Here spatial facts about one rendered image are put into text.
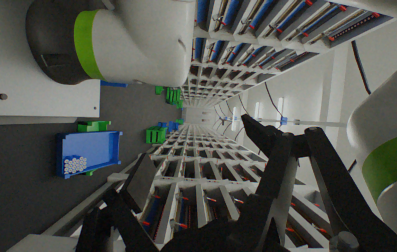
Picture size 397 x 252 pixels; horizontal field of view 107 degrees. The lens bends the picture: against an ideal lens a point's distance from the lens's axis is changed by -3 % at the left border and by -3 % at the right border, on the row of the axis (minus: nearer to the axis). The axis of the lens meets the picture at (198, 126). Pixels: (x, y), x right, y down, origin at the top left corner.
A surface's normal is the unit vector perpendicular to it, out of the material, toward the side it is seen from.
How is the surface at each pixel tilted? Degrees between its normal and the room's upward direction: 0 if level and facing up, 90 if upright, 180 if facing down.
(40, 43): 54
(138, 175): 27
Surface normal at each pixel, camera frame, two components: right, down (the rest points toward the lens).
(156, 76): 0.04, 0.88
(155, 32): 0.11, 0.67
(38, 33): 0.61, 0.21
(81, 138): 0.91, 0.11
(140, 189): 0.93, -0.36
